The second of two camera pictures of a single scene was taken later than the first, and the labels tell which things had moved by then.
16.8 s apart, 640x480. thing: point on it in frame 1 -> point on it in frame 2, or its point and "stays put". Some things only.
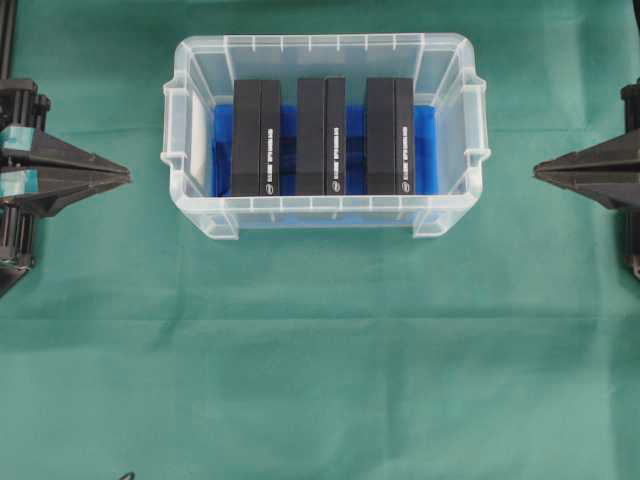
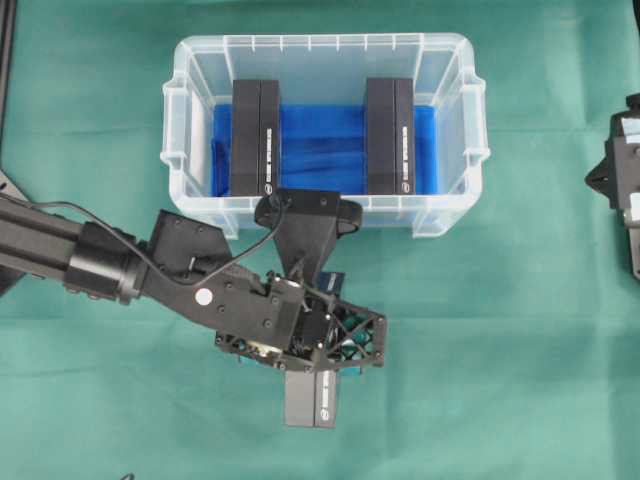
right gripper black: (608, 172) -> (617, 178)
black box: (321, 136) -> (311, 397)
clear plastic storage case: (315, 132) stays put
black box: (390, 136) stays put
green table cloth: (505, 348) stays put
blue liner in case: (426, 166) stays put
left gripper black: (40, 174) -> (257, 314)
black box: (257, 138) stays put
